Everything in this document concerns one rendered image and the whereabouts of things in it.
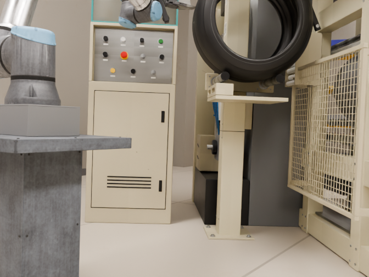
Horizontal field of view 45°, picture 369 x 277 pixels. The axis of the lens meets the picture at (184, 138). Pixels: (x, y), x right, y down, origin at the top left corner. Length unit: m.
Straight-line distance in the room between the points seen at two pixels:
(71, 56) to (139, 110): 2.38
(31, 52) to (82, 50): 3.64
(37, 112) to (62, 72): 3.49
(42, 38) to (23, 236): 0.66
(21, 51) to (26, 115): 0.23
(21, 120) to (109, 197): 1.45
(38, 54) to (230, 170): 1.41
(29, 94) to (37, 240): 0.49
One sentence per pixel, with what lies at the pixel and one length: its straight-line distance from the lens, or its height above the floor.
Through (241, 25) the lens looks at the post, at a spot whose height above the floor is 1.23.
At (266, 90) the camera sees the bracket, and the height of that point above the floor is 0.86.
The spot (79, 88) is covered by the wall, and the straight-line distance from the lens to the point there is 5.17.
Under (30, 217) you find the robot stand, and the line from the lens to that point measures 1.54.
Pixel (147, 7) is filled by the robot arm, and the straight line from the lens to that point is 2.16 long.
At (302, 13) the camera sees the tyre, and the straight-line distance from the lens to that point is 2.32.
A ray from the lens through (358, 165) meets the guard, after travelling 1.87.
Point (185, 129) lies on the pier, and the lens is 6.43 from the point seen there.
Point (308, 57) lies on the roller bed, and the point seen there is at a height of 1.05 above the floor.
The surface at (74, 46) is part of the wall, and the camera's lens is 5.15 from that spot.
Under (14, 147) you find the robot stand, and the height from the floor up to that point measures 0.58.
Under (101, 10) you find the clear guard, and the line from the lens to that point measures 2.96.
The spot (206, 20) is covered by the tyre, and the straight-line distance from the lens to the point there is 2.22.
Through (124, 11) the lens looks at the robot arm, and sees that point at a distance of 2.28.
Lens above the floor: 0.67
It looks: 2 degrees down
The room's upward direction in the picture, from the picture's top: 2 degrees clockwise
